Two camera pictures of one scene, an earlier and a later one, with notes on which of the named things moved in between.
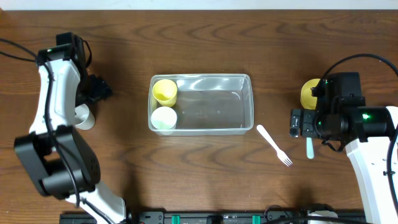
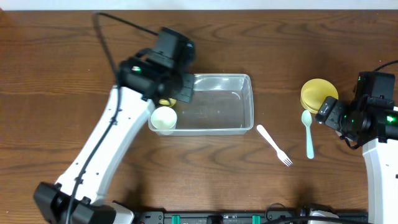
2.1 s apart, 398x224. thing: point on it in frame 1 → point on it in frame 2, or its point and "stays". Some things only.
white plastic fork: (282, 155) stays
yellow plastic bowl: (308, 101) stays
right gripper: (308, 123) → (327, 109)
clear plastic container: (209, 104) stays
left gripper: (98, 88) → (185, 88)
